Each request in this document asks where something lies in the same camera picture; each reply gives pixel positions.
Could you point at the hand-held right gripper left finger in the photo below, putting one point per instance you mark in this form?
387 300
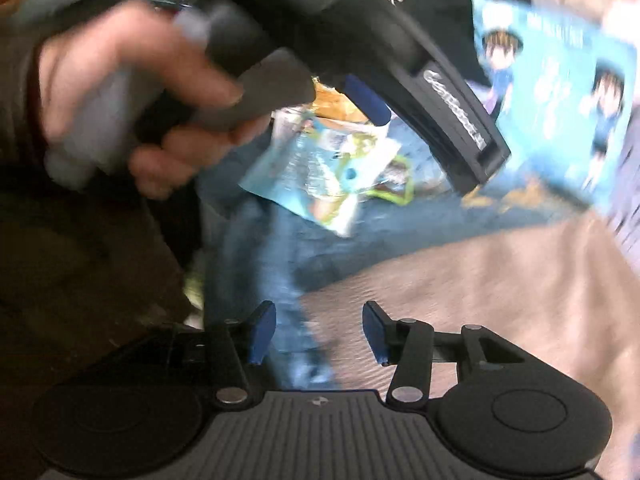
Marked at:
262 330

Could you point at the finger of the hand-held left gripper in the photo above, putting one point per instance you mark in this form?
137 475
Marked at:
367 100

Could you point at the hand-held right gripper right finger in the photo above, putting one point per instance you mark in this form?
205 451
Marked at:
374 330

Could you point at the beige knit sweater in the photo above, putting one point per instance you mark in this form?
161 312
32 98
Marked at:
475 300

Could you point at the person's left hand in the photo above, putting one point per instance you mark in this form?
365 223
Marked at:
100 45

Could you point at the person's leg in blue jeans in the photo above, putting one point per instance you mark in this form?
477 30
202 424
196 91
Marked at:
270 285

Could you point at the blue green snack bag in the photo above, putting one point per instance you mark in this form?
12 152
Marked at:
320 175

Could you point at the blue cartoon print pillow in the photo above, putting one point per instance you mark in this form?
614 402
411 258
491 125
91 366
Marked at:
550 110

